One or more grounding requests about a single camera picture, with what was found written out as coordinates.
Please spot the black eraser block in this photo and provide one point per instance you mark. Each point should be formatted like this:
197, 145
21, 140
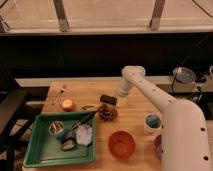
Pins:
108, 99

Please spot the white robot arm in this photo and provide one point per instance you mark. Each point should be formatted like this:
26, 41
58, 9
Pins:
184, 137

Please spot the red bowl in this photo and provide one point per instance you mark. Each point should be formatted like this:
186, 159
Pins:
121, 145

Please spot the blue grey bowl on shelf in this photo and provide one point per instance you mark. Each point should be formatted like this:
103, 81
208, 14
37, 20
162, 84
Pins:
183, 75

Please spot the purple bowl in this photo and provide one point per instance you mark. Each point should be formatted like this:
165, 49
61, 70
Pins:
157, 146

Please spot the pine cone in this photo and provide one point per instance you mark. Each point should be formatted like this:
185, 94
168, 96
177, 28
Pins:
107, 113

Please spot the small green leaf object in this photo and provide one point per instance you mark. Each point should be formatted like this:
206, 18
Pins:
89, 108

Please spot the black marker pen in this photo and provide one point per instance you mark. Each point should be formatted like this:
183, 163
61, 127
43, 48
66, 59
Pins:
83, 120

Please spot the white cup with blue ball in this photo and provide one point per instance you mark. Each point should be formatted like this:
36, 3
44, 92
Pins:
152, 123

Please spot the small tin can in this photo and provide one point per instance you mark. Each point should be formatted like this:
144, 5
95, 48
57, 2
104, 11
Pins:
57, 130

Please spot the black grey small object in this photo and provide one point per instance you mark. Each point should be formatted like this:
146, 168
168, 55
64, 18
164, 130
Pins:
68, 144

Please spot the green plastic tray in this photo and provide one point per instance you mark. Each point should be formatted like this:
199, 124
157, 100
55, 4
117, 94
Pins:
44, 150

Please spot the dark chair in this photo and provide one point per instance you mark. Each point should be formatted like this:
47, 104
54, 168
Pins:
12, 108

